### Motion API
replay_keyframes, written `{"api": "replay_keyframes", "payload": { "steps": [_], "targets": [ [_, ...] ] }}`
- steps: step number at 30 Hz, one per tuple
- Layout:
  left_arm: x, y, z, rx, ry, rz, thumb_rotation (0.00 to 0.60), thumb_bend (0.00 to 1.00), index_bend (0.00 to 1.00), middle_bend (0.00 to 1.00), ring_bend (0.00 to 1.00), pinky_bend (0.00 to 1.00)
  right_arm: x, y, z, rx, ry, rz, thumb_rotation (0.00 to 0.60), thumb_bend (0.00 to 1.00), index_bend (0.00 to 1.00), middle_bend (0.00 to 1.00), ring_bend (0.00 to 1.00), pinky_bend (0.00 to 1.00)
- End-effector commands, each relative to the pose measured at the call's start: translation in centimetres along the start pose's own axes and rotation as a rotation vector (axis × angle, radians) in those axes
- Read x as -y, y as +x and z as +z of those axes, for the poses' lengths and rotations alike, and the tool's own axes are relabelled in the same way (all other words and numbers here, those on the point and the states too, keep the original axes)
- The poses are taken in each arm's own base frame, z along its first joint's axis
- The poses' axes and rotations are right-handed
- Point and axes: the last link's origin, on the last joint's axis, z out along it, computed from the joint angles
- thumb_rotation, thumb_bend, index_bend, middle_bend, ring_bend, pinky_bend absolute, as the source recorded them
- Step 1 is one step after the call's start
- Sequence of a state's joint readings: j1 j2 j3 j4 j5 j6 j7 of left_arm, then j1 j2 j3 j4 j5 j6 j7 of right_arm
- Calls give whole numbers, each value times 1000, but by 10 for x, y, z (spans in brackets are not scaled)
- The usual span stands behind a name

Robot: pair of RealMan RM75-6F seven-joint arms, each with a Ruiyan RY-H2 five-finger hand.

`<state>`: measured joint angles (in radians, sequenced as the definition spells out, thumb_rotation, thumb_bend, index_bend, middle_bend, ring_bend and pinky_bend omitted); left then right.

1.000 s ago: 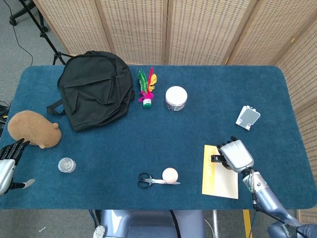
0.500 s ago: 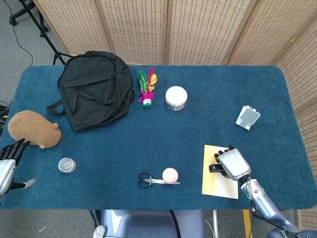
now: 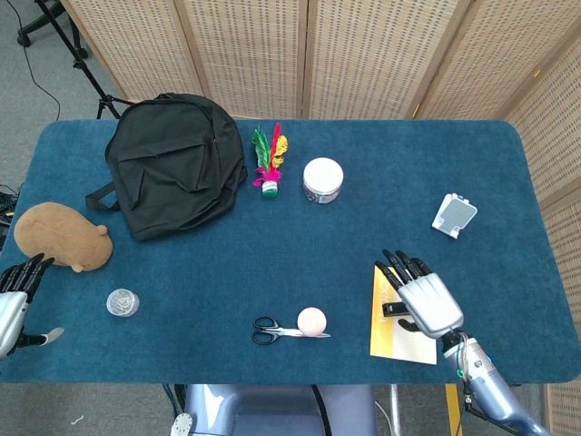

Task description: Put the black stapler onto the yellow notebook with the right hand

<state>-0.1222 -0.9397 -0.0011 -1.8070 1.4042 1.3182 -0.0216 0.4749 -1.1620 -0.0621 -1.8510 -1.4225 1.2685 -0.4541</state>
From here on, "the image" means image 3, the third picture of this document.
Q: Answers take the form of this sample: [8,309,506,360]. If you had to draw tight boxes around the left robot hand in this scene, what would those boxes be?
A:
[0,253,65,360]

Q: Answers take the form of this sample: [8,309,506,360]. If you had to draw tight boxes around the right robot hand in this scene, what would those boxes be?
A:
[374,248,465,339]

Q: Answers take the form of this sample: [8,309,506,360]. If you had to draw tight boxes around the yellow white booklet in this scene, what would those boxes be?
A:
[369,264,438,366]

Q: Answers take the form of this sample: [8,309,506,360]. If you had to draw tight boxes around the brown plush capybara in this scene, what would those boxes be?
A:
[13,202,114,273]

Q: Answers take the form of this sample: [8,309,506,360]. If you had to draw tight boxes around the small clear round container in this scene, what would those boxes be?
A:
[105,288,141,318]

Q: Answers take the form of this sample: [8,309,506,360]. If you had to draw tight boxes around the pink ball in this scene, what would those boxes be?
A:
[297,307,328,338]

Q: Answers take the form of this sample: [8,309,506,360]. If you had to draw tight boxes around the blue table mat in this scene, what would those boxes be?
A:
[0,118,569,387]

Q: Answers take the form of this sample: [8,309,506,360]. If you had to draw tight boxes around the white lidded round jar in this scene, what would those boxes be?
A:
[301,156,345,204]

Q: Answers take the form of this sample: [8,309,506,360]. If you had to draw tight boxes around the blue grey robot torso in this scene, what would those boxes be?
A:
[170,383,379,436]

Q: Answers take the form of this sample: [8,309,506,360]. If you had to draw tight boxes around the colourful feather shuttlecock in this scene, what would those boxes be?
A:
[251,123,290,200]

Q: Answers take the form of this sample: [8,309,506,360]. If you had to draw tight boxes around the black backpack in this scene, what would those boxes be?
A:
[85,93,249,242]

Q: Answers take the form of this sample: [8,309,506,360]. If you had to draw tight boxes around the woven folding screen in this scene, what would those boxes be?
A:
[61,0,581,436]

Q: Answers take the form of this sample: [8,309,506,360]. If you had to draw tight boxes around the black tripod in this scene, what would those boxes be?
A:
[34,0,137,120]

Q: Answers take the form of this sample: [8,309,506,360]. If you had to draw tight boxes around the black office chair base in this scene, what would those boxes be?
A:
[16,0,90,60]

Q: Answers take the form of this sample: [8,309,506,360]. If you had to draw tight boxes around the black handled scissors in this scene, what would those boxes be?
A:
[251,316,332,345]

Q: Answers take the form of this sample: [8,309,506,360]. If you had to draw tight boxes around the black floor cable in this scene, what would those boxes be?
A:
[5,0,62,122]

